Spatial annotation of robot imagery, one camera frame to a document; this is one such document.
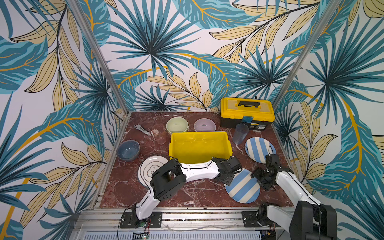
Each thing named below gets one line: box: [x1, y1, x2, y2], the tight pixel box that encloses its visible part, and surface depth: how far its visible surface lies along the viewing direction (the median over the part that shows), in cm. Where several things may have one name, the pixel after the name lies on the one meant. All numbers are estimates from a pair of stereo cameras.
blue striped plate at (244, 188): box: [224, 168, 261, 204], surface depth 85 cm
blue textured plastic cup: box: [233, 123, 250, 145], surface depth 97 cm
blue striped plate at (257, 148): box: [244, 137, 277, 164], surface depth 102 cm
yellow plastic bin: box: [169, 131, 233, 163], surface depth 102 cm
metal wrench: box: [133, 124, 151, 137], surface depth 109 cm
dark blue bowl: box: [116, 140, 140, 162], surface depth 96 cm
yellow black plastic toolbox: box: [220, 97, 276, 131], surface depth 102 cm
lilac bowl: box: [194, 118, 217, 132], surface depth 109 cm
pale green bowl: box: [166, 116, 189, 135], surface depth 108 cm
